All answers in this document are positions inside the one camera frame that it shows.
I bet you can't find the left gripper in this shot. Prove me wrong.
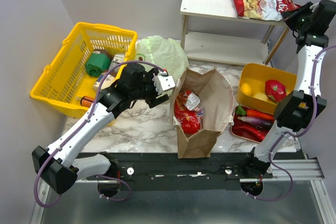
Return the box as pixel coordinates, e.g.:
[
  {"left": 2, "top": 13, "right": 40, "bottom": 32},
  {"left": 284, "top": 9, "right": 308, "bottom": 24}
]
[{"left": 130, "top": 68, "right": 170, "bottom": 109}]

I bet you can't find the red snack packet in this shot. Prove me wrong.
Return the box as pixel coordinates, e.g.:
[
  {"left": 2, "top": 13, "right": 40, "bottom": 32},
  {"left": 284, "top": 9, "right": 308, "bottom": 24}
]
[{"left": 174, "top": 90, "right": 204, "bottom": 134}]

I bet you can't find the brown paper bag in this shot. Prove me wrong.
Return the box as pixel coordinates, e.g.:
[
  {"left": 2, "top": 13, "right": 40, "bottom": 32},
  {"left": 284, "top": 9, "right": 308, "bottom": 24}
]
[{"left": 170, "top": 69, "right": 234, "bottom": 158}]

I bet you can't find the green plastic grocery bag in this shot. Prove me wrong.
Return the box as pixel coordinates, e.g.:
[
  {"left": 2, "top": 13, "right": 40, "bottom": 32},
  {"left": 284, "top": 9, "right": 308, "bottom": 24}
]
[{"left": 135, "top": 35, "right": 188, "bottom": 81}]

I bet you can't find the white chips packet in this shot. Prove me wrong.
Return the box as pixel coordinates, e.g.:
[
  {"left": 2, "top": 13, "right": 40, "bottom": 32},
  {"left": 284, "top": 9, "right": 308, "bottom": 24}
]
[{"left": 233, "top": 0, "right": 300, "bottom": 22}]

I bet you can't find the red dragon fruit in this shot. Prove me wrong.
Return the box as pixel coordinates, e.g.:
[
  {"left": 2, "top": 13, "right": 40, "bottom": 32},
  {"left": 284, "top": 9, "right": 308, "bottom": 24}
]
[{"left": 265, "top": 79, "right": 287, "bottom": 102}]

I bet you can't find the orange carrot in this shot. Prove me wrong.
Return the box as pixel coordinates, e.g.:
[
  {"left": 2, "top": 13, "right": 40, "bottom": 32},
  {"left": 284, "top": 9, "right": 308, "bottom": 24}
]
[{"left": 235, "top": 105, "right": 274, "bottom": 121}]

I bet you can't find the yellow potato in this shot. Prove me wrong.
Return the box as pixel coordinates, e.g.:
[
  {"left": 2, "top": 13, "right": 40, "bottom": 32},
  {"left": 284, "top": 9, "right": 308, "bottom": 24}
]
[{"left": 253, "top": 92, "right": 269, "bottom": 102}]

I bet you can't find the red chili pepper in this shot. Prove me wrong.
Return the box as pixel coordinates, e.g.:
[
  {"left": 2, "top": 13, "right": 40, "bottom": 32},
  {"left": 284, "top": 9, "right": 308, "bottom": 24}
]
[{"left": 235, "top": 126, "right": 265, "bottom": 142}]

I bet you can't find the purple eggplant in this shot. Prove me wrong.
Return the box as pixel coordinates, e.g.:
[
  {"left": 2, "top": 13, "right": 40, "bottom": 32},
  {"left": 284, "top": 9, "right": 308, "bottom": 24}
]
[{"left": 238, "top": 116, "right": 274, "bottom": 130}]

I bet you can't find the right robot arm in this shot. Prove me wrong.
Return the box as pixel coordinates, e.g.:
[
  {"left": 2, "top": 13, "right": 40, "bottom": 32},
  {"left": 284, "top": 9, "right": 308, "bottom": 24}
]
[{"left": 241, "top": 0, "right": 335, "bottom": 178}]

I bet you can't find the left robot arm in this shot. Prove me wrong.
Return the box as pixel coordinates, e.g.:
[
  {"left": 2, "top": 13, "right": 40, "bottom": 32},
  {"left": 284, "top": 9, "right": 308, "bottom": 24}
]
[{"left": 32, "top": 61, "right": 175, "bottom": 195}]

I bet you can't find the white small carton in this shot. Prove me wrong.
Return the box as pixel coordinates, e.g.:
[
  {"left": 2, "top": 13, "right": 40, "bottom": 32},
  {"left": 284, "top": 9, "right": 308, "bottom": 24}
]
[{"left": 109, "top": 54, "right": 125, "bottom": 70}]

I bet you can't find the orange bottle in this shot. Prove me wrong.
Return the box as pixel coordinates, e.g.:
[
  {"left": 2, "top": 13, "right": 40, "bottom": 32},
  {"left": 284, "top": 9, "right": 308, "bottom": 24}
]
[{"left": 76, "top": 96, "right": 95, "bottom": 108}]

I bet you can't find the yellow plastic tub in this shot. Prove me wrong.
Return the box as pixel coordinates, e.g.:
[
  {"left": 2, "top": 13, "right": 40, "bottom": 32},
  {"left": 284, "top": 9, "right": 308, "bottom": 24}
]
[{"left": 236, "top": 63, "right": 296, "bottom": 114}]

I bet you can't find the yellow plastic shopping basket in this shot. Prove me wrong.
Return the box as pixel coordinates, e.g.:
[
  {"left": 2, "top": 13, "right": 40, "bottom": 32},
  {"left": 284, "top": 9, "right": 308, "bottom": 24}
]
[{"left": 30, "top": 22, "right": 138, "bottom": 118}]

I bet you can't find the white two-tier shelf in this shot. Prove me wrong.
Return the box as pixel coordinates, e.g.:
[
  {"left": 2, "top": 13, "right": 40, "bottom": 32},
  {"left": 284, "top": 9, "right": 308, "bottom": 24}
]
[{"left": 180, "top": 0, "right": 289, "bottom": 66}]

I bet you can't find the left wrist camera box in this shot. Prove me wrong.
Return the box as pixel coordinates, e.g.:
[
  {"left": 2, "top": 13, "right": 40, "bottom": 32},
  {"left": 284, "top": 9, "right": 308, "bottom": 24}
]
[{"left": 153, "top": 75, "right": 175, "bottom": 94}]

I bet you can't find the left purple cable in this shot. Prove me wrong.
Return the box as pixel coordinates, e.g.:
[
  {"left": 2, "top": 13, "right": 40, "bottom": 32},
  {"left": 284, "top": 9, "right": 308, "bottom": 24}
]
[{"left": 34, "top": 60, "right": 169, "bottom": 208}]

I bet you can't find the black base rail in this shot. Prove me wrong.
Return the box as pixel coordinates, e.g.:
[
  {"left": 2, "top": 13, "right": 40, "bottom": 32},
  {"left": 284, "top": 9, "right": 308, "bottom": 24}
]
[{"left": 89, "top": 153, "right": 273, "bottom": 196}]

